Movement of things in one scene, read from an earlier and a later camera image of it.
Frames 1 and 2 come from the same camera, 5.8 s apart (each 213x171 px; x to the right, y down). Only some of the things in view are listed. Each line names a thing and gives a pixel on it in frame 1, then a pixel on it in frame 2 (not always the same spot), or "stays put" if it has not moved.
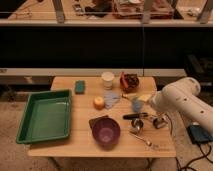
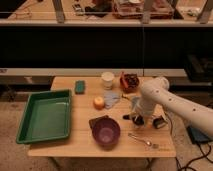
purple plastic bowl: (106, 132) stays put
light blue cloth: (110, 97) stays put
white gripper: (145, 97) to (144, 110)
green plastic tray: (47, 116) stays put
